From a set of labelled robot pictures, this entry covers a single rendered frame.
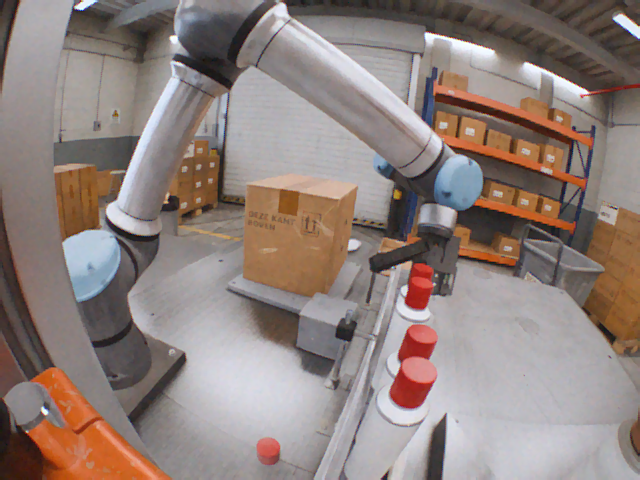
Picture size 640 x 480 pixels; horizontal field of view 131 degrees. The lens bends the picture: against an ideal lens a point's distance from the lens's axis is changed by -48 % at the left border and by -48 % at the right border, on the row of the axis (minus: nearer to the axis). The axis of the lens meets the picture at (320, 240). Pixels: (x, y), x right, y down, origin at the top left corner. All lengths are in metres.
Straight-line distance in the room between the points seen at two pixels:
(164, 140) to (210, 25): 0.20
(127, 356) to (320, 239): 0.48
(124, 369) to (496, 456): 0.59
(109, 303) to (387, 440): 0.39
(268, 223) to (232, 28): 0.50
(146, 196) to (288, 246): 0.37
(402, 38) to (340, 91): 4.31
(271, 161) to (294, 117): 0.83
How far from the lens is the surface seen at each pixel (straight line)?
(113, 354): 0.49
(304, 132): 4.55
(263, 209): 0.70
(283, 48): 0.32
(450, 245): 0.54
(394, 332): 0.40
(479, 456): 0.48
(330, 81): 0.32
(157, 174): 0.48
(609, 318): 3.71
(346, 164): 4.43
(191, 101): 0.46
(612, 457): 0.36
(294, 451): 0.46
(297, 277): 0.72
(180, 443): 0.47
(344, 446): 0.32
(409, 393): 0.24
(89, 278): 0.42
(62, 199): 3.53
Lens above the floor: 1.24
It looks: 20 degrees down
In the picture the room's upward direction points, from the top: 8 degrees clockwise
